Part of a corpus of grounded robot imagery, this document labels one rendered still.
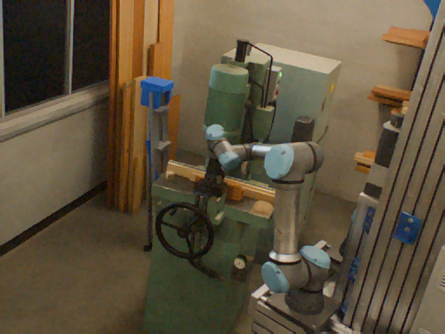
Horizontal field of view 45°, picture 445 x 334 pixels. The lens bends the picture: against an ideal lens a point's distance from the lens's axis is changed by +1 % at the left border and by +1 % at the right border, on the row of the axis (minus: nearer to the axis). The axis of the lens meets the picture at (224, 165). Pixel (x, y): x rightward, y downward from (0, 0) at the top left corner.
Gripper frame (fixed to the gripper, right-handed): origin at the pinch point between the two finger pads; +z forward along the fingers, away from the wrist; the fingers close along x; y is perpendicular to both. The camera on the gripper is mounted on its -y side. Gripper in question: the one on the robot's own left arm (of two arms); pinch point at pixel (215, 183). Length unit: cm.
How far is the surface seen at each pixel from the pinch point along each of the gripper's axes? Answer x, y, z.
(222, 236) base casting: -6.6, -11.1, 26.2
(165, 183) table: 28.2, 1.4, 14.6
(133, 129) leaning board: 99, 82, 88
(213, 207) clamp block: -2.0, -9.8, 5.0
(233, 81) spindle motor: 3.4, 33.7, -32.9
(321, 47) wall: -4, 227, 101
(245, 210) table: -15.1, -2.2, 12.3
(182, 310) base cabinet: 8, -37, 69
